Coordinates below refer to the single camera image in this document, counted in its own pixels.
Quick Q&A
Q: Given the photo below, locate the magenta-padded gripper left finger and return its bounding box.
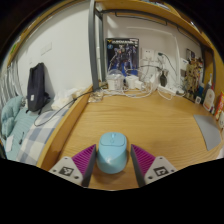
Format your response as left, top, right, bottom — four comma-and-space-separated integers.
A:
49, 144, 98, 187

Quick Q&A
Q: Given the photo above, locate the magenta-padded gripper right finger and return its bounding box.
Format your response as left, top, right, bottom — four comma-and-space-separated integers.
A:
130, 144, 178, 187

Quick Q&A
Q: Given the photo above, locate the light blue computer mouse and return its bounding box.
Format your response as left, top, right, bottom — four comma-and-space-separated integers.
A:
96, 131, 128, 175

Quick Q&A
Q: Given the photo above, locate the grey mouse pad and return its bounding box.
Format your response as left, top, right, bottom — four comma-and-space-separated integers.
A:
193, 114, 223, 152

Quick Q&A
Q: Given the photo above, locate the plaid blanket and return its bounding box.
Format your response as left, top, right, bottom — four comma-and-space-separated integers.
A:
14, 106, 69, 166

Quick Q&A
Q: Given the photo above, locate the teal quilt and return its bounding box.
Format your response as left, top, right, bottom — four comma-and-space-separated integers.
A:
0, 95, 26, 139

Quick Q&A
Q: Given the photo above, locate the white power strip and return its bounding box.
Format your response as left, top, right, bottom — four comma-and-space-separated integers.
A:
158, 84, 178, 97

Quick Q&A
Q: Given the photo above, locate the white red-capped lotion bottle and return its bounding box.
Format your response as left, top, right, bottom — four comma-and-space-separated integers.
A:
202, 84, 216, 113

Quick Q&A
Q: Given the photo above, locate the black backpack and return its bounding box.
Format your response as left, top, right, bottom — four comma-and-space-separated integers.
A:
25, 62, 50, 114

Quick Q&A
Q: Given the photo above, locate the white charger block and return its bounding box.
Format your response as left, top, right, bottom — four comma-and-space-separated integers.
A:
124, 74, 143, 90

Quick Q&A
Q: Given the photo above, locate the brown tree figurine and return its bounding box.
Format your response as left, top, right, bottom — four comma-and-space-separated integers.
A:
184, 59, 204, 101

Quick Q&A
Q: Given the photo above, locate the clear plastic jar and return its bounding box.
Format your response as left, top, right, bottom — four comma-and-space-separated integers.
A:
106, 69, 125, 91

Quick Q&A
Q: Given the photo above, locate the blue spray bottle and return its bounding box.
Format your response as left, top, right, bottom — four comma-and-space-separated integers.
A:
206, 73, 215, 88

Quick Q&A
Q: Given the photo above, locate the blue robot model box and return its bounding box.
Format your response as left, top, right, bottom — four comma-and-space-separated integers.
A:
105, 37, 140, 78

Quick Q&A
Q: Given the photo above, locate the wooden shelf unit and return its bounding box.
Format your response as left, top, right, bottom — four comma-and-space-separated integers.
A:
94, 0, 214, 51

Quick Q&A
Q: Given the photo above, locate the black cable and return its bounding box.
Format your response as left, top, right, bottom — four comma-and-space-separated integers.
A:
33, 89, 95, 128

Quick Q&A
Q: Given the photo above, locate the white cable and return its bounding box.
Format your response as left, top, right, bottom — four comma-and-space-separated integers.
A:
99, 87, 158, 100

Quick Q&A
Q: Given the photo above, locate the white wall box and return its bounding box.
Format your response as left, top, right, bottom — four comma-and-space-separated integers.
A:
179, 58, 190, 71

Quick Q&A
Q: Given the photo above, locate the white wall socket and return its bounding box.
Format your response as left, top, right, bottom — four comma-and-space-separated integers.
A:
141, 48, 156, 63
154, 50, 167, 65

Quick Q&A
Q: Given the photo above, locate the colourful wall poster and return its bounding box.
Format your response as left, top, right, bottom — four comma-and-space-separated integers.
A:
185, 49, 196, 63

